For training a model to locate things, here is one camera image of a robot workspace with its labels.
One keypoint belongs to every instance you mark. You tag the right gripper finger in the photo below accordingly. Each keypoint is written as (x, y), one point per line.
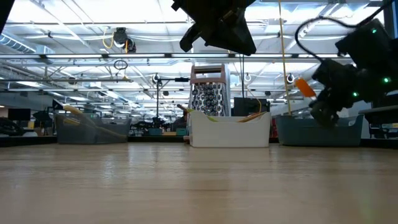
(316, 112)
(331, 115)

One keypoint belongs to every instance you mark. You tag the white plastic bin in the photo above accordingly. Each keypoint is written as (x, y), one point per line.
(230, 133)

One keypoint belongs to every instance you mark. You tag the grey translucent plastic bin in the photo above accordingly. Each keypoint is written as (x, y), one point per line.
(93, 132)

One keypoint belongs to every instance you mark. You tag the black camera stand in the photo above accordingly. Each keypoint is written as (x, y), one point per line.
(157, 99)

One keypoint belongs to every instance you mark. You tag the teal plastic bin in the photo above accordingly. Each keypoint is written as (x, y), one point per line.
(311, 135)

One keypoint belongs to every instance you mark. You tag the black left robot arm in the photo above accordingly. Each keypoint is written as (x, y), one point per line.
(4, 12)

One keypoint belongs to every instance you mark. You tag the person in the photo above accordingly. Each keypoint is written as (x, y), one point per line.
(180, 123)

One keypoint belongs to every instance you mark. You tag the computer monitor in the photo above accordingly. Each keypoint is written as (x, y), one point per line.
(392, 12)

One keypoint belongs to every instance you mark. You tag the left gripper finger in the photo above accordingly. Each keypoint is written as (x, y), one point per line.
(236, 37)
(189, 39)

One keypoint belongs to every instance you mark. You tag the black box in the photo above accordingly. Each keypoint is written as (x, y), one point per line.
(245, 105)

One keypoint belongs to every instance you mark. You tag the grey workstation desk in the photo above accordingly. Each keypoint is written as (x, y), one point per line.
(379, 113)

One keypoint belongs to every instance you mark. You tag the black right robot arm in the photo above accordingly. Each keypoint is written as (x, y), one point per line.
(382, 56)

